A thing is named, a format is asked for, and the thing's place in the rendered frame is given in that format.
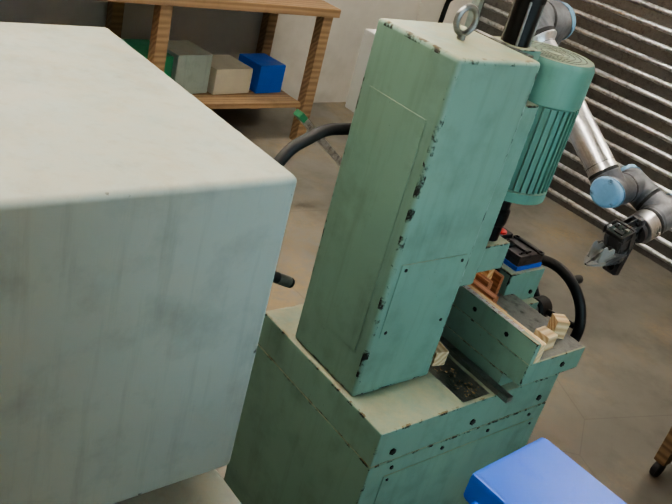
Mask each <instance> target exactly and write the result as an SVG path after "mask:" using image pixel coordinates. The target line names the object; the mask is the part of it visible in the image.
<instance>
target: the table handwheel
mask: <svg viewBox="0 0 672 504"><path fill-rule="evenodd" d="M541 262H542V264H541V265H543V266H546V267H548V268H550V269H552V270H553V271H555V272H556V273H557V274H558V275H559V276H560V277H561V278H562V279H563V280H564V281H565V283H566V284H567V286H568V288H569V290H570V292H571V295H572V297H573V301H574V306H575V322H572V321H570V320H569V322H570V325H569V327H570V328H572V329H573V330H572V332H571V334H570V336H571V337H573V338H574V339H575V340H577V341H578V342H579V341H580V339H581V337H582V335H583V332H584V329H585V325H586V303H585V298H584V295H583V292H582V289H581V287H580V285H579V283H578V281H577V280H576V278H575V276H574V275H573V274H572V273H571V271H570V270H569V269H568V268H567V267H566V266H565V265H563V264H562V263H561V262H559V261H558V260H556V259H554V258H552V257H550V256H547V255H544V256H543V259H542V261H541ZM533 298H534V299H536V300H537V301H538V302H539V303H538V305H537V308H536V311H538V312H539V313H540V314H542V315H543V316H544V317H547V316H549V317H551V315H552V313H555V312H554V311H552V303H551V301H550V299H549V298H548V297H546V296H544V295H540V293H539V289H538V287H537V289H536V292H535V294H534V296H533Z"/></svg>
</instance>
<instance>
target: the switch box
mask: <svg viewBox="0 0 672 504"><path fill-rule="evenodd" d="M375 32H376V29H365V31H364V34H363V38H362V42H361V46H360V50H359V54H358V58H357V62H356V65H355V69H354V73H353V77H352V81H351V85H350V89H349V93H348V97H347V100H346V104H345V107H346V108H348V109H349V110H351V111H352V112H355V108H356V104H357V100H358V96H359V93H360V89H361V85H362V81H363V77H364V74H365V70H366V66H367V62H368V59H369V55H370V51H371V47H372V43H373V40H374V36H375Z"/></svg>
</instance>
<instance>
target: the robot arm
mask: <svg viewBox="0 0 672 504"><path fill-rule="evenodd" d="M575 26H576V16H575V12H574V10H573V9H572V7H571V6H570V5H568V4H567V3H565V2H561V1H559V0H553V1H552V0H547V3H546V5H545V7H544V10H543V13H542V16H541V19H540V21H539V24H538V27H537V30H536V33H535V35H534V38H533V40H534V41H539V42H544V43H548V44H551V45H555V46H559V45H560V43H561V41H562V40H565V39H566V38H568V37H569V36H570V35H571V34H572V33H573V31H574V29H575ZM579 110H580V111H579V113H578V116H577V118H576V121H575V123H574V126H573V128H572V131H571V133H570V136H569V139H570V141H571V143H572V145H573V147H574V149H575V151H576V153H577V155H578V157H579V159H580V161H581V163H582V165H583V167H584V169H585V171H586V173H587V175H588V179H589V181H590V183H591V187H590V196H591V199H592V200H593V202H594V203H595V204H596V205H598V206H600V207H602V208H615V207H618V206H620V205H623V204H628V203H630V204H631V205H632V206H633V207H634V208H635V209H636V210H637V212H636V213H634V214H632V215H631V216H629V217H628V218H627V219H625V220H623V221H619V220H618V219H615V220H613V221H612V222H610V223H608V224H606V225H605V226H604V228H603V233H604V232H605V231H606V232H605V235H604V240H601V241H597V240H596V241H594V242H593V243H592V245H591V248H590V250H589V252H588V253H587V255H586V257H585V260H584V265H586V266H595V267H600V266H603V267H602V268H603V269H604V270H606V271H607V272H609V273H610V274H612V275H614V276H615V275H619V273H620V271H621V269H622V267H623V265H624V264H625V262H626V260H627V258H628V256H629V254H630V253H631V251H632V249H633V247H634V245H635V243H642V244H644V243H648V242H649V241H651V240H653V239H654V238H656V237H658V236H659V235H661V234H663V233H664V232H666V231H668V230H669V229H671V228H672V194H670V193H668V194H665V193H664V192H663V191H662V190H661V189H660V188H659V187H658V186H657V185H656V184H655V183H654V182H653V181H652V180H651V179H650V178H649V177H648V176H647V175H646V174H645V173H644V172H643V171H642V170H641V169H640V168H639V167H637V166H636V165H635V164H628V165H626V166H623V167H622V168H620V167H619V165H618V163H617V162H616V161H615V159H614V157H613V155H612V153H611V151H610V149H609V147H608V145H607V143H606V141H605V139H604V137H603V135H602V133H601V131H600V129H599V127H598V125H597V123H596V121H595V119H594V117H593V115H592V113H591V111H590V109H589V107H588V105H587V103H586V101H585V99H584V101H583V104H582V106H581V108H580V109H579ZM611 223H612V226H610V227H608V228H607V226H608V225H610V224H611ZM596 258H597V259H596ZM595 259H596V260H595Z"/></svg>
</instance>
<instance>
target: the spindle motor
mask: <svg viewBox="0 0 672 504"><path fill-rule="evenodd" d="M531 47H533V48H536V49H538V50H540V51H541V54H540V57H539V59H538V62H539V63H540V68H539V71H538V73H537V76H536V79H535V82H534V84H533V87H532V90H531V92H530V95H529V98H528V100H529V101H530V102H532V103H534V104H536V105H538V106H539V108H538V111H537V113H536V116H535V119H534V121H533V124H532V127H531V129H530V132H529V135H528V137H527V140H526V142H525V145H524V148H523V150H522V153H521V156H520V158H519V161H518V164H517V166H516V169H515V172H514V174H513V177H512V180H511V182H510V185H509V188H508V190H507V193H506V196H505V198H504V201H507V202H511V203H515V204H521V205H537V204H540V203H542V202H543V201H544V198H545V196H546V193H547V191H548V188H549V186H550V183H551V181H552V178H553V176H554V173H555V171H556V168H557V166H558V163H559V161H560V158H561V156H562V153H563V151H564V148H565V146H566V143H567V141H568V138H569V136H570V133H571V131H572V128H573V126H574V123H575V121H576V118H577V116H578V113H579V111H580V110H579V109H580V108H581V106H582V104H583V101H584V99H585V96H586V94H587V91H588V89H589V86H590V84H591V81H592V79H593V76H594V74H595V65H594V63H593V62H592V61H590V60H589V59H587V58H585V57H583V56H581V55H579V54H577V53H575V52H572V51H570V50H567V49H564V48H561V47H558V46H555V45H551V44H548V43H544V42H539V41H534V40H533V41H532V44H531Z"/></svg>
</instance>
